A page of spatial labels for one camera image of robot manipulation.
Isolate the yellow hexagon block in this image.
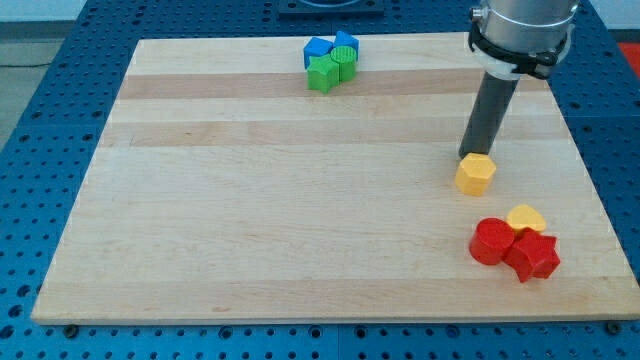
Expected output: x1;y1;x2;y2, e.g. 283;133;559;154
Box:
454;153;497;196

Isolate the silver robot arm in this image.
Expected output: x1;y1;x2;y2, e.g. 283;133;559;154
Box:
468;0;579;81

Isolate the wooden board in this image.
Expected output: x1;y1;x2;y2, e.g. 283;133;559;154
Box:
31;33;639;325

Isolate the green star block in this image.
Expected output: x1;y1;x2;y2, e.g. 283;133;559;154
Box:
306;54;340;93

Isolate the green cylinder block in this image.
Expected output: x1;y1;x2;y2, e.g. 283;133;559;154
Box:
330;46;358;82

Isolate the blue cube block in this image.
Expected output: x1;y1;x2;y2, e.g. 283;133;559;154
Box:
303;37;333;68

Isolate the blue triangle block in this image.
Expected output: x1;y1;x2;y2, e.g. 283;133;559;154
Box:
333;30;360;58

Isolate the red cylinder block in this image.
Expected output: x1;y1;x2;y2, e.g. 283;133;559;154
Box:
469;217;515;265

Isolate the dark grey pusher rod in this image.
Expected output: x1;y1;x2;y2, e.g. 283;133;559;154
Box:
458;72;518;158

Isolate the yellow heart block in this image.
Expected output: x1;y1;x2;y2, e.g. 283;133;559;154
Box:
505;204;547;235

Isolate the red star block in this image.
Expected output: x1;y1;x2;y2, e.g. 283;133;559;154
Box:
503;228;561;283

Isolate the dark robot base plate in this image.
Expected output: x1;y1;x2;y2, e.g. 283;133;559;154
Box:
275;0;385;17

